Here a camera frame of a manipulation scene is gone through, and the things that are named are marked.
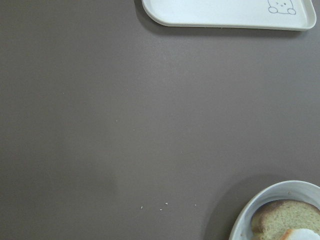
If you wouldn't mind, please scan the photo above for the fried egg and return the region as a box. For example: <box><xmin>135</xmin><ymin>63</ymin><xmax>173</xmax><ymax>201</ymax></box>
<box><xmin>283</xmin><ymin>228</ymin><xmax>320</xmax><ymax>240</ymax></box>

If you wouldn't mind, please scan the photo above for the cream rabbit serving tray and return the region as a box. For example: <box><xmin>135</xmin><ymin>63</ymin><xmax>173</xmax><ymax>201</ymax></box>
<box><xmin>142</xmin><ymin>0</ymin><xmax>317</xmax><ymax>31</ymax></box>

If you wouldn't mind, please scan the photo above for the bread slice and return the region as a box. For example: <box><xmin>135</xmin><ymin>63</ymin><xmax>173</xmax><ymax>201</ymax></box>
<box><xmin>251</xmin><ymin>199</ymin><xmax>320</xmax><ymax>240</ymax></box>

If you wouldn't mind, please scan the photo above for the white round plate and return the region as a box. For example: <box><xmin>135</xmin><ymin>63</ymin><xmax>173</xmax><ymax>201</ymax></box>
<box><xmin>229</xmin><ymin>180</ymin><xmax>320</xmax><ymax>240</ymax></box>

